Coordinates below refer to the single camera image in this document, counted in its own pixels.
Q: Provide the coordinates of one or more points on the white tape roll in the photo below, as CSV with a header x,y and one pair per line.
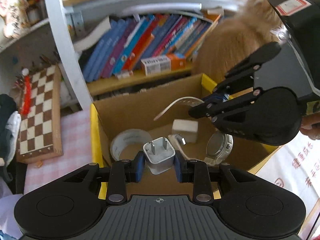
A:
x,y
130,136

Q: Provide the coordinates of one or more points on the white plush figure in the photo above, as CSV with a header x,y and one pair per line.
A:
x,y
12,12

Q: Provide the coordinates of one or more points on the small white red box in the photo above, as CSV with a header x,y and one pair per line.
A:
x,y
125,74

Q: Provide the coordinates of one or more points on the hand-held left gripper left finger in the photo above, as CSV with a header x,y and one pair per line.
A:
x,y
139,167

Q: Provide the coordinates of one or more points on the orange white carton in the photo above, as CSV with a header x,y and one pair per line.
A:
x,y
160,63

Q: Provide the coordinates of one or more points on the orange fluffy cat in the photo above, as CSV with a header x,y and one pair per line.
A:
x,y
225,47

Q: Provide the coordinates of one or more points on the pile of clothes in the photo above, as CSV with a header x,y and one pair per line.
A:
x,y
7,110

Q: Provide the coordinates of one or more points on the yellow cardboard box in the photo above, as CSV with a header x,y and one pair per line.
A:
x,y
140,110

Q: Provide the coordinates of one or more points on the red tassel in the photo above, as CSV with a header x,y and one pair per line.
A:
x,y
26,97

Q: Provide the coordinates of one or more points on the cream rectangular block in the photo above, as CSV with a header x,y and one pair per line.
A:
x,y
185,130

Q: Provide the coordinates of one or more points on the wooden chessboard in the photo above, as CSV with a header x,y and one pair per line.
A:
x,y
37,110

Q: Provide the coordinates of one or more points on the row of colourful books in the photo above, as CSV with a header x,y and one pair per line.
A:
x,y
130,45

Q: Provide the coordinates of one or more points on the white charger plug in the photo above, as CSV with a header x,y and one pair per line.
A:
x,y
160,160

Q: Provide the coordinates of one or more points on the grey shelf unit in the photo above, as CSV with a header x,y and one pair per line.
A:
x,y
65,55

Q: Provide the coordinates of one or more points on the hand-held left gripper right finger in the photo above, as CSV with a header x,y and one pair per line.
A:
x,y
178,167

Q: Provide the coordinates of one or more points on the pink checked tablecloth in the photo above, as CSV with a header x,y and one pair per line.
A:
x,y
75,135

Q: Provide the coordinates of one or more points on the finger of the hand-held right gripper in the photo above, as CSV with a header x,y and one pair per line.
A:
x,y
232,107
250,65

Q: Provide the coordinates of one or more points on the person's right hand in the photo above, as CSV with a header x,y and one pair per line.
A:
x,y
311,130

